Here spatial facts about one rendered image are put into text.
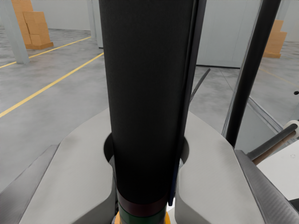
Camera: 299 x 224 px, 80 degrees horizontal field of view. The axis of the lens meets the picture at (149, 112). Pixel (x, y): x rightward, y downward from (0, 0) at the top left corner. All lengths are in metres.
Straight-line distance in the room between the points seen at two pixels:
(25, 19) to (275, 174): 8.30
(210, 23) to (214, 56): 0.89
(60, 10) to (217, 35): 10.92
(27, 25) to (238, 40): 7.07
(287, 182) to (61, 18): 14.27
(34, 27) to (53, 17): 6.48
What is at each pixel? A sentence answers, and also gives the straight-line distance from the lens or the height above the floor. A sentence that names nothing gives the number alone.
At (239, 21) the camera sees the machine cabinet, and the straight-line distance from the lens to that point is 5.74.
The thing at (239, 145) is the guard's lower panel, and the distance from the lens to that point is 1.55.
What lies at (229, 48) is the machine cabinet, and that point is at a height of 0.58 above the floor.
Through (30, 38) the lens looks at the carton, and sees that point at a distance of 8.45.
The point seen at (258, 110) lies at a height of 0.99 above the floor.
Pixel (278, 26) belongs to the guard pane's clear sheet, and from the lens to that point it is 1.33.
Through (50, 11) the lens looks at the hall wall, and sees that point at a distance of 14.75.
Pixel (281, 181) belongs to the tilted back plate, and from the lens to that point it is 0.53.
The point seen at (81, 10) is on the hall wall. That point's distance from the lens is 13.65.
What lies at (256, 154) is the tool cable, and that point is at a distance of 0.27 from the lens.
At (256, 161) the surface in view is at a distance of 0.28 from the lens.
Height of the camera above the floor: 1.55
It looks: 31 degrees down
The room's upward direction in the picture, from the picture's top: 2 degrees clockwise
